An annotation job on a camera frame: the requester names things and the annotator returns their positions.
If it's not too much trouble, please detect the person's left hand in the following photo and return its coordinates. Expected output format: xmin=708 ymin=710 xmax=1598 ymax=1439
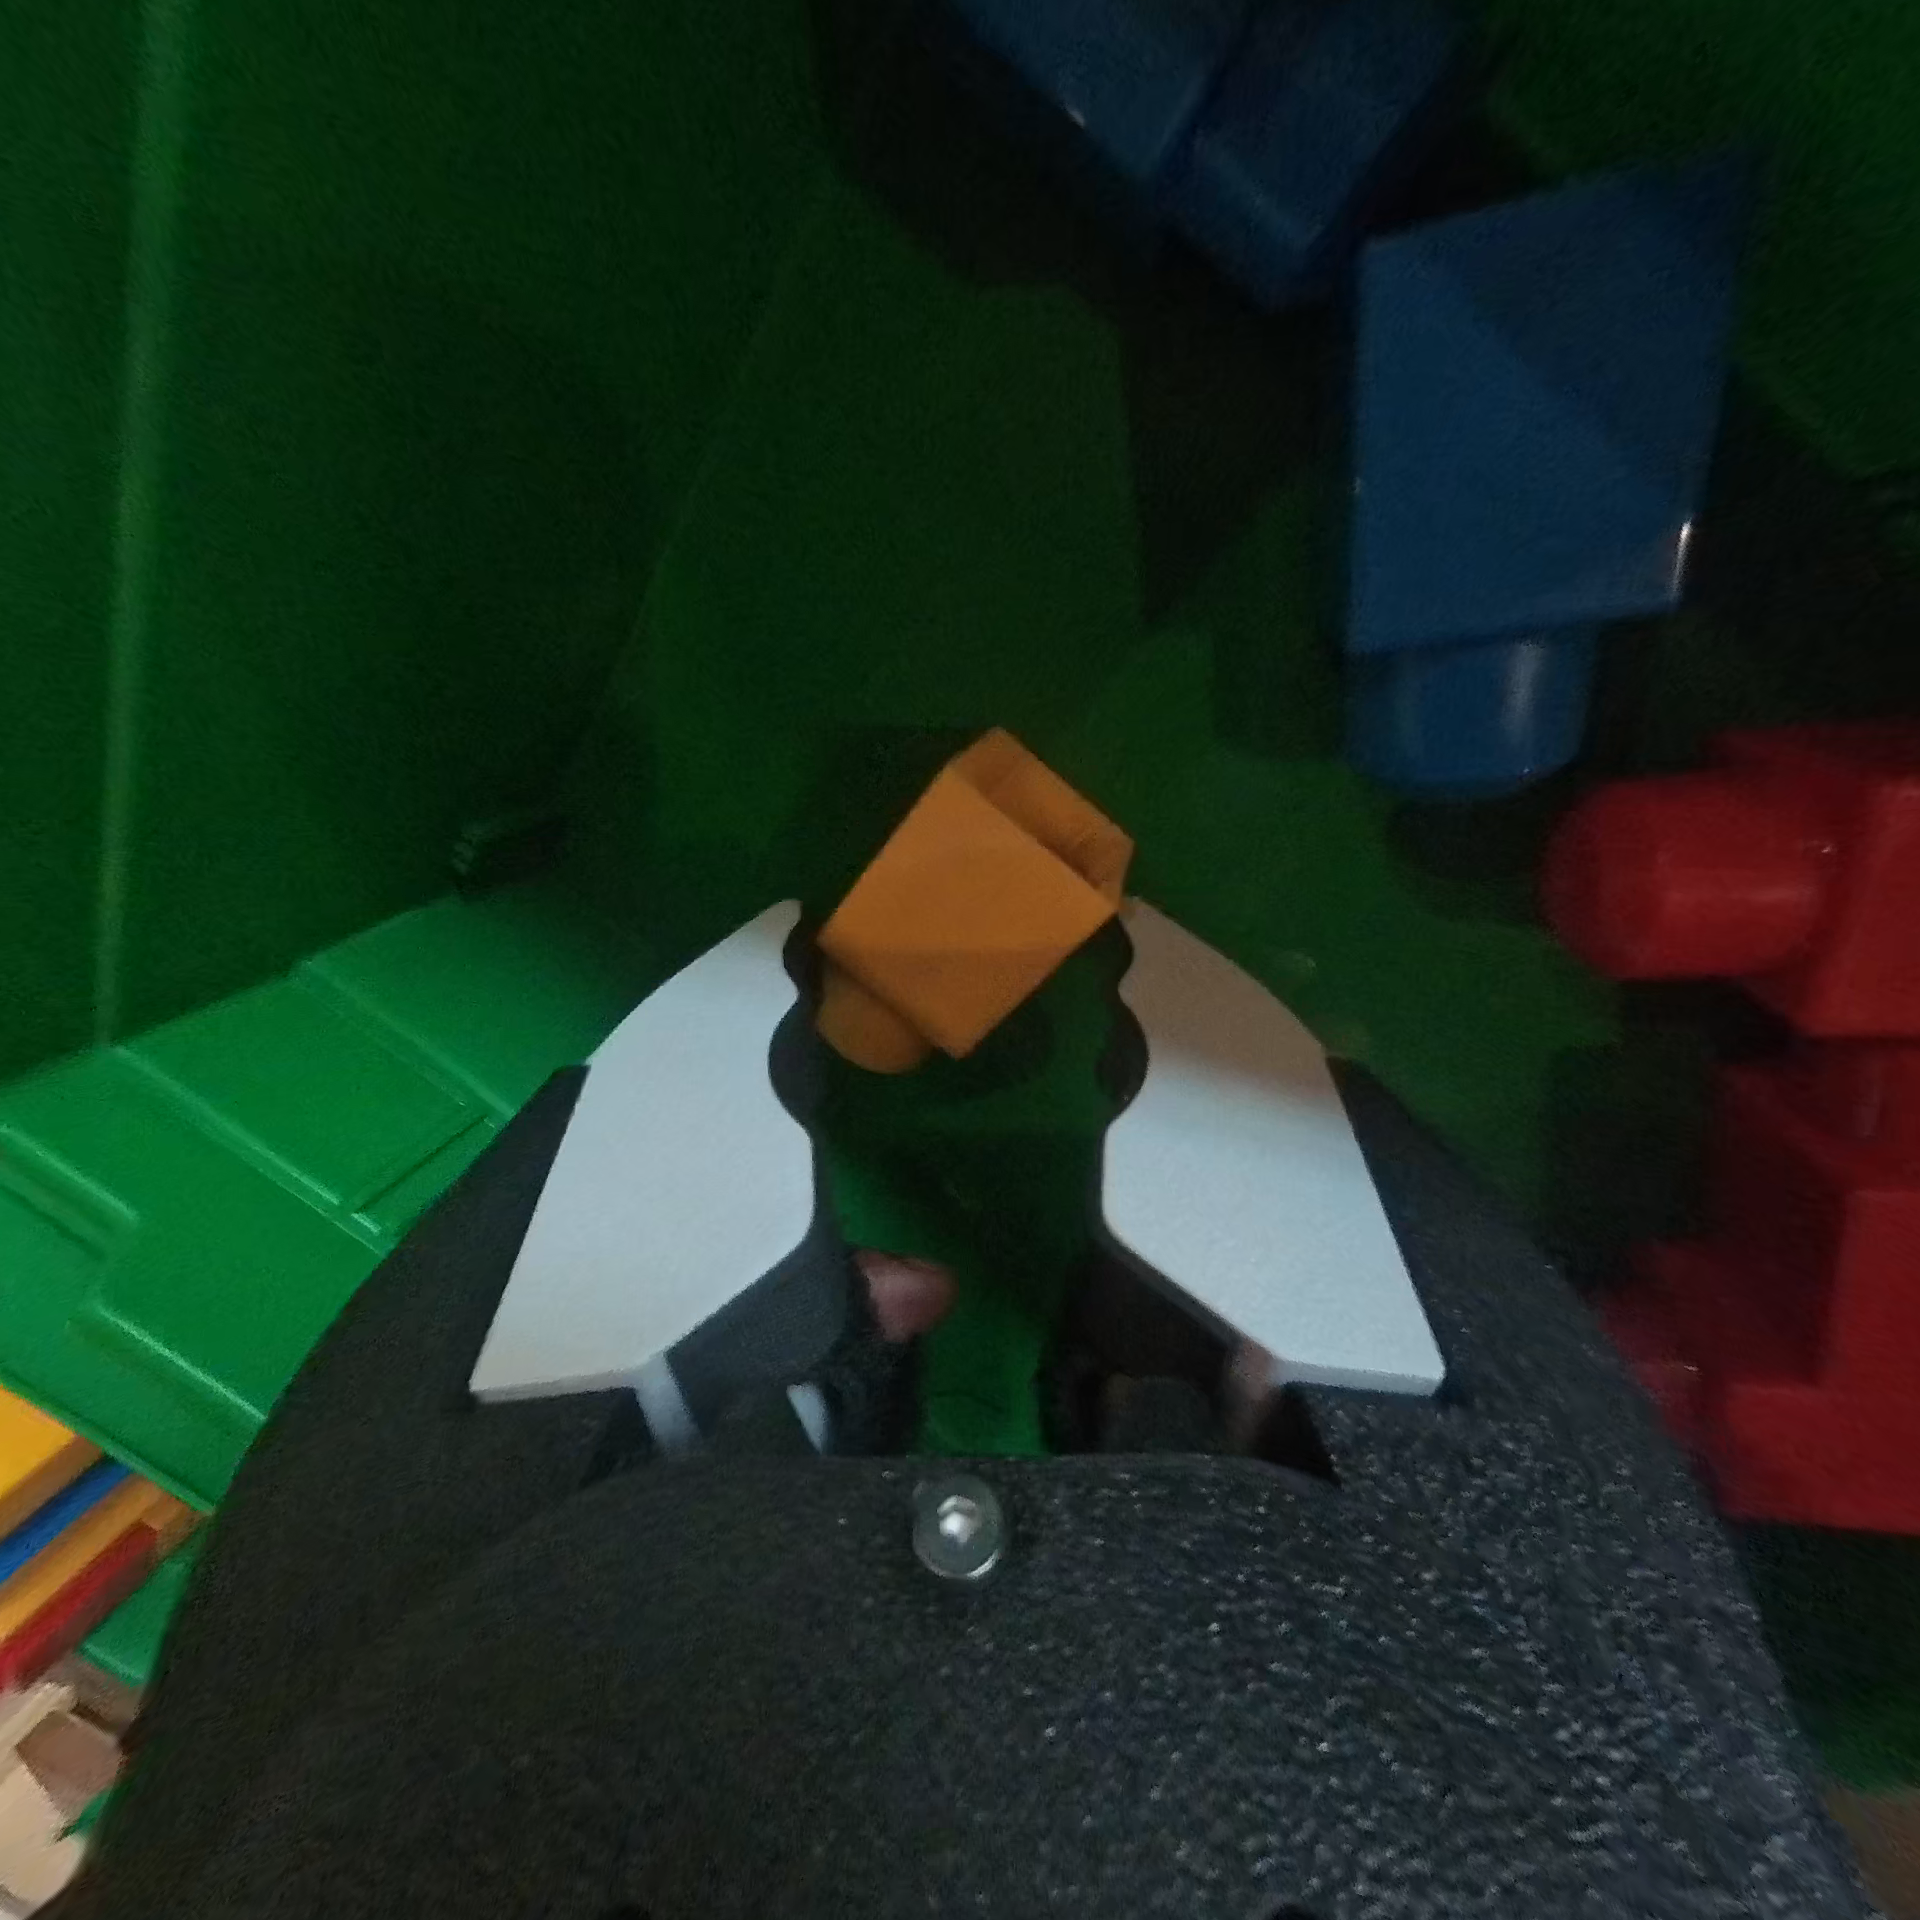
xmin=854 ymin=1256 xmax=962 ymax=1346

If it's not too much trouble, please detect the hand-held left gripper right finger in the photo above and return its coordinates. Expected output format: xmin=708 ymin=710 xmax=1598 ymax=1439
xmin=1101 ymin=896 xmax=1448 ymax=1392

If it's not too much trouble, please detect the row of coloured flat blocks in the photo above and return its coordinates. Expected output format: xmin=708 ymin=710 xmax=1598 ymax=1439
xmin=0 ymin=1382 xmax=206 ymax=1920

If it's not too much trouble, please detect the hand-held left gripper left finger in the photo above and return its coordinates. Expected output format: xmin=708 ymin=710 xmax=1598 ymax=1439
xmin=467 ymin=900 xmax=841 ymax=1457

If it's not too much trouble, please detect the orange single-stud mega block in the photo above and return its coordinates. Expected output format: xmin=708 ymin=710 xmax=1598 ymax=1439
xmin=816 ymin=728 xmax=1135 ymax=1075

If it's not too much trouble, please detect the large green plastic bin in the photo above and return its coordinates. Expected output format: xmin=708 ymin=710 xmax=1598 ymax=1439
xmin=0 ymin=0 xmax=1920 ymax=1801

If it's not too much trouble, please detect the pile of mega blocks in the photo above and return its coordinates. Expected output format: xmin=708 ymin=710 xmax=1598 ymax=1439
xmin=956 ymin=0 xmax=1920 ymax=1534

